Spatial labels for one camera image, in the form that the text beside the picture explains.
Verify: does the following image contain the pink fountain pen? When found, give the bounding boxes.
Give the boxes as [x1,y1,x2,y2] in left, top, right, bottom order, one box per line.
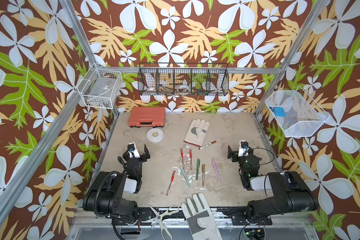
[212,160,222,183]

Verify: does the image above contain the brown fountain pen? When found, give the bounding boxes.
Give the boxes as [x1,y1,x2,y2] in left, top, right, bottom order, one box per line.
[202,164,206,187]

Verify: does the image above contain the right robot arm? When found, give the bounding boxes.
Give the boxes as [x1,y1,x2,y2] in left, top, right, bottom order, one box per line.
[227,142,319,225]

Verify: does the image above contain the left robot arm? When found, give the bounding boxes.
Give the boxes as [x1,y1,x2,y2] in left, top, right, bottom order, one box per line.
[83,143,151,223]

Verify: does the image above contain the red gel pen left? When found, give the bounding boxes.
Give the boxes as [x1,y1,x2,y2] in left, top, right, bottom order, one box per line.
[166,170,176,196]

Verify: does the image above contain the red gel pen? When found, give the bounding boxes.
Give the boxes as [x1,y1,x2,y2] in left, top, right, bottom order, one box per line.
[181,148,185,170]
[166,170,176,196]
[189,149,193,170]

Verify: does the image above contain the red gel pen middle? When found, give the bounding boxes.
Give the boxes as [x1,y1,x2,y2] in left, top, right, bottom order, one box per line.
[181,148,185,170]

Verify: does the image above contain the red gel pen right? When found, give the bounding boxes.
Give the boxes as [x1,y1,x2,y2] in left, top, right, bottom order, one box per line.
[189,149,193,170]

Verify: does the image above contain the light green pen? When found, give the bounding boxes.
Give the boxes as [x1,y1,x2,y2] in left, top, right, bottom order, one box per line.
[181,167,191,188]

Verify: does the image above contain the brown capped white marker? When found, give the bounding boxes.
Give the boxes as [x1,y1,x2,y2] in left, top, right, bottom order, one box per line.
[199,141,217,150]

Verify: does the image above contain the red plastic tool case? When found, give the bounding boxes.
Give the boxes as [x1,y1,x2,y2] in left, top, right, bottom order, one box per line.
[129,107,166,128]

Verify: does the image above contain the beige work glove far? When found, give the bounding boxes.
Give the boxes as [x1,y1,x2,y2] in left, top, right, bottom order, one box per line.
[184,119,210,147]

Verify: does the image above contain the beige work glove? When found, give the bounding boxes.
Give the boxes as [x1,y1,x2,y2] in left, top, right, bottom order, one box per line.
[181,193,223,240]
[184,119,210,147]

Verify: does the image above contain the blue object in basket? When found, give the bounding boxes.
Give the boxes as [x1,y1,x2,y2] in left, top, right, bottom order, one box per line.
[273,107,286,118]

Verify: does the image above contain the white mesh basket right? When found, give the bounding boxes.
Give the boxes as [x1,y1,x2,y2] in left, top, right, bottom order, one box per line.
[265,90,330,138]

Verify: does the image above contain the white tape roll in basket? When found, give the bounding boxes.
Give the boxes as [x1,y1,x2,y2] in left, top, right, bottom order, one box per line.
[177,85,190,93]

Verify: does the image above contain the beige work glove near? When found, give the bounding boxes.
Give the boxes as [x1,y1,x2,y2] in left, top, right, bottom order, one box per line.
[181,193,223,240]

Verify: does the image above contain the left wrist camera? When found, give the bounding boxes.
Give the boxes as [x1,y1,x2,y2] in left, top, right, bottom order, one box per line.
[127,143,140,159]

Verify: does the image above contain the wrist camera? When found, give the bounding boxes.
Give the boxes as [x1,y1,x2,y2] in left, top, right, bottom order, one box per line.
[127,143,140,159]
[238,141,249,158]

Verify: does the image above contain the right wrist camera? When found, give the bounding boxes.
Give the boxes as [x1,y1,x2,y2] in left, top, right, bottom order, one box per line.
[238,141,249,158]

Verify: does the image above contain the black wire basket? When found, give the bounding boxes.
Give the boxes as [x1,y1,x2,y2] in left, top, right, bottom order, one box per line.
[137,63,230,96]

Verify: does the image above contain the white handled scissors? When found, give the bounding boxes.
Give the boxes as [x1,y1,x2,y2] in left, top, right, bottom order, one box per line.
[142,205,180,240]

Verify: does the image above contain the white wire basket left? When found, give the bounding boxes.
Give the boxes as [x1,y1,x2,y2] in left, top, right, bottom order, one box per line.
[78,67,123,109]

